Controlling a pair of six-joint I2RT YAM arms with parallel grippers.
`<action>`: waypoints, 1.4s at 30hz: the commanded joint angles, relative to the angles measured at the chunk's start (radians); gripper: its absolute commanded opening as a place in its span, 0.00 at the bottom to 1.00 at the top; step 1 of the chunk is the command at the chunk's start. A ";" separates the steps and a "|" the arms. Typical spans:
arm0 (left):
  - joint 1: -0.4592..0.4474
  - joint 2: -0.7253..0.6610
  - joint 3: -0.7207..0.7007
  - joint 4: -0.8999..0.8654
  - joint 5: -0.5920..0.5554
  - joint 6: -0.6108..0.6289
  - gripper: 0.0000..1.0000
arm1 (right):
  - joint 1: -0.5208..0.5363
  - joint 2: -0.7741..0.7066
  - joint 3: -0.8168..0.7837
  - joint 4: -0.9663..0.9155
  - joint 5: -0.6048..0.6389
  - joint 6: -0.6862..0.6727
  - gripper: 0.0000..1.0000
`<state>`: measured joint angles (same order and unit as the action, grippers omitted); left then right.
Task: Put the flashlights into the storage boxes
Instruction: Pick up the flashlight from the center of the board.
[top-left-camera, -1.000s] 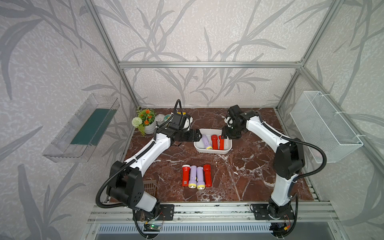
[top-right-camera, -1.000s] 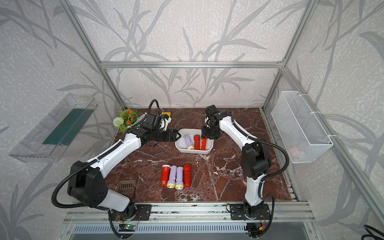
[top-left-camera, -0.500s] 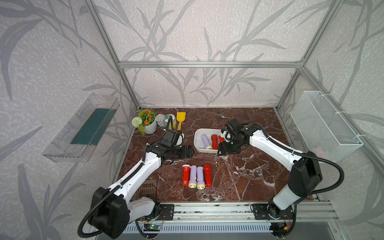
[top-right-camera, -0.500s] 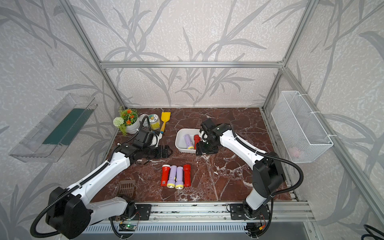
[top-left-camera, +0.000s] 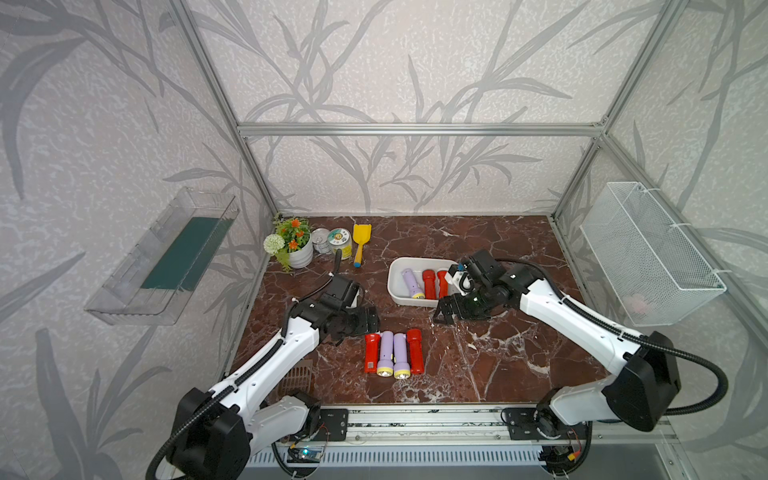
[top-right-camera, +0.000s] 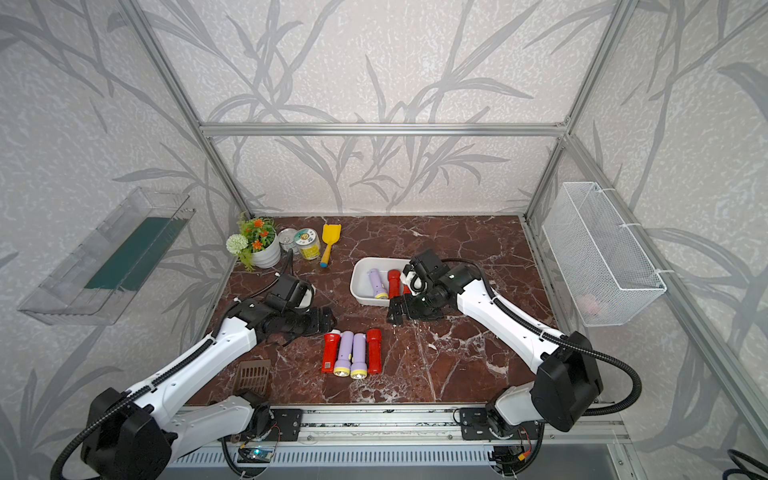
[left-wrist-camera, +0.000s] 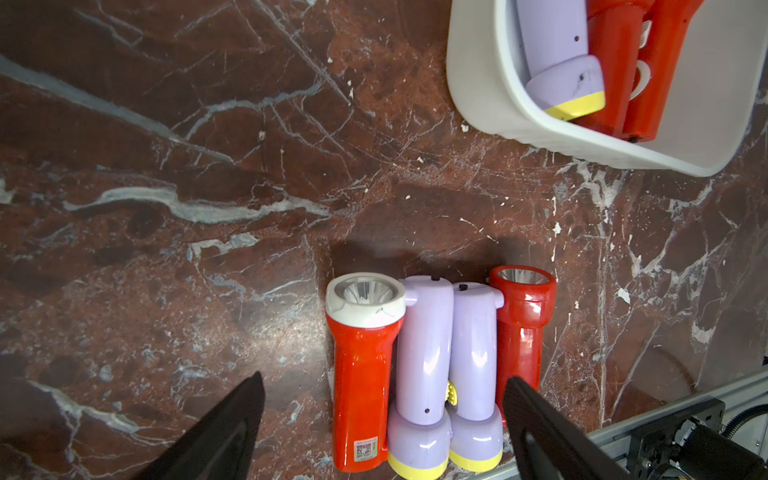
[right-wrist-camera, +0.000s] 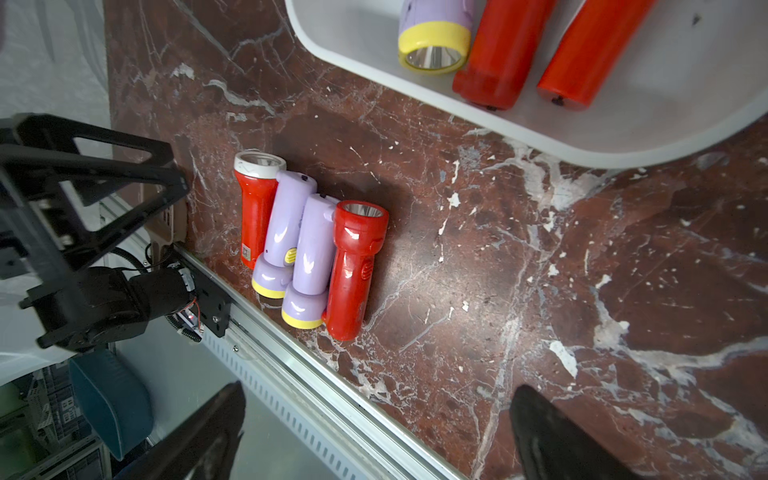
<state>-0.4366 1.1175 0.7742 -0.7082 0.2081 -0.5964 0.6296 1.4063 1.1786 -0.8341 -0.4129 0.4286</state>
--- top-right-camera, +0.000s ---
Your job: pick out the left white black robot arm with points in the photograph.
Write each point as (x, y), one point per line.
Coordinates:
(137, 433)

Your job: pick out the white wire mesh basket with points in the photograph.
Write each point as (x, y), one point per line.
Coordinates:
(597, 253)

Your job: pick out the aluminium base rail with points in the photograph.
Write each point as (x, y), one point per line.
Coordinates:
(359, 425)

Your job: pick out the pink object in basket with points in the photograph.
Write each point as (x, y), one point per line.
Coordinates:
(589, 305)

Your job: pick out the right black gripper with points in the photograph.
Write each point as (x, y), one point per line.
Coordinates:
(408, 314)

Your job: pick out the green circuit board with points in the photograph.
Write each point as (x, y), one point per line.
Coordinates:
(255, 454)

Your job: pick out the purple flashlight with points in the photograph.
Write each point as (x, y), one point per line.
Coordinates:
(375, 279)
(358, 368)
(342, 365)

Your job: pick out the green yellow labelled can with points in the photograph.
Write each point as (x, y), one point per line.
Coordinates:
(308, 243)

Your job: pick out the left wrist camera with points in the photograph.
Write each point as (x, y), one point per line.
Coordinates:
(290, 293)

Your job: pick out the white plastic storage box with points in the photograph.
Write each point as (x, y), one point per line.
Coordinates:
(369, 282)

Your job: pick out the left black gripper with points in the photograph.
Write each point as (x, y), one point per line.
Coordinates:
(316, 326)

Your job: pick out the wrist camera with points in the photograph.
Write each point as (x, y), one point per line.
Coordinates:
(290, 293)
(422, 272)

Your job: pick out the yellow toy shovel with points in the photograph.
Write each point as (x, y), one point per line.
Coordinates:
(330, 236)

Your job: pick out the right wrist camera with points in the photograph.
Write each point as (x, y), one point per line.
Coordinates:
(422, 272)

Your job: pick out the potted orange flower plant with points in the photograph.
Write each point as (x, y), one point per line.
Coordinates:
(255, 245)

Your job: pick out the silver tin can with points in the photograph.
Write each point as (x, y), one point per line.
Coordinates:
(286, 239)

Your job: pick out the clear plastic wall shelf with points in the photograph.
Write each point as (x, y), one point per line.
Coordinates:
(94, 285)

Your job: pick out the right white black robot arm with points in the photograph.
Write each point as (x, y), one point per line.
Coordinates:
(567, 380)

